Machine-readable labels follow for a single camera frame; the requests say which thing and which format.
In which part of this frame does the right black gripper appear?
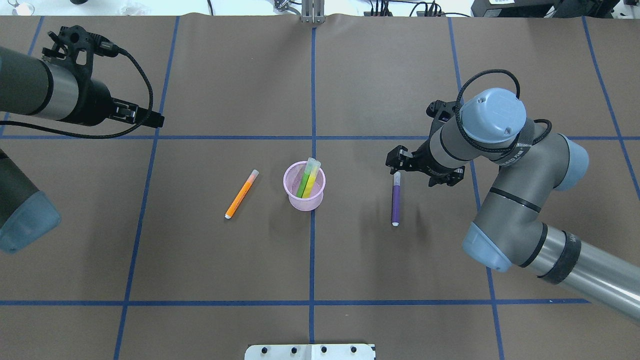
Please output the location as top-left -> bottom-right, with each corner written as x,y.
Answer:
385,145 -> 466,188

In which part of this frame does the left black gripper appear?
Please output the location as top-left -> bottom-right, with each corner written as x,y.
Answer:
75,75 -> 165,129

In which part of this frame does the purple marker pen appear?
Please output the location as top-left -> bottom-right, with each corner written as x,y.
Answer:
391,171 -> 402,227

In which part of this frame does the green marker pen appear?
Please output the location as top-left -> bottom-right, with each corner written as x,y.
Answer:
295,157 -> 316,198

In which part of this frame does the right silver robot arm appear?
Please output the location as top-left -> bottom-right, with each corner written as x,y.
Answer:
408,88 -> 640,323

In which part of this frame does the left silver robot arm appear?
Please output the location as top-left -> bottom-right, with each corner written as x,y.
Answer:
1,47 -> 422,255

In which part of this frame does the pink mesh pen holder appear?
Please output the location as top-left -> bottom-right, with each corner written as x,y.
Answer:
283,158 -> 326,212

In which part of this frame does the orange marker pen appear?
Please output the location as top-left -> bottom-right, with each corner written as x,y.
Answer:
224,169 -> 259,220

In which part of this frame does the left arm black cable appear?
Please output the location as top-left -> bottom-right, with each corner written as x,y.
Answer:
0,45 -> 156,140

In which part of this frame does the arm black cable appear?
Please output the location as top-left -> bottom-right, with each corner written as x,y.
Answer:
455,69 -> 553,153
0,45 -> 156,140

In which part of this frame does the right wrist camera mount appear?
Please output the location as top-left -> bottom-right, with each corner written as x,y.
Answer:
425,100 -> 461,137

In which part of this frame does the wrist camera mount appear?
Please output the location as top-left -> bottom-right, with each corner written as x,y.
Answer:
425,100 -> 461,137
41,25 -> 121,76

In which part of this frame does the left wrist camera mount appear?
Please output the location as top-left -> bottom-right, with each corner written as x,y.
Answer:
41,25 -> 121,76

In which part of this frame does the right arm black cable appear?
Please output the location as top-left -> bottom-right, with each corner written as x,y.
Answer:
455,69 -> 553,153

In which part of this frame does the aluminium frame post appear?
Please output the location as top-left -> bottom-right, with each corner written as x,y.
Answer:
299,0 -> 326,24

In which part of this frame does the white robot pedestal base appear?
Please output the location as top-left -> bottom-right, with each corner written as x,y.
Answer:
244,343 -> 377,360

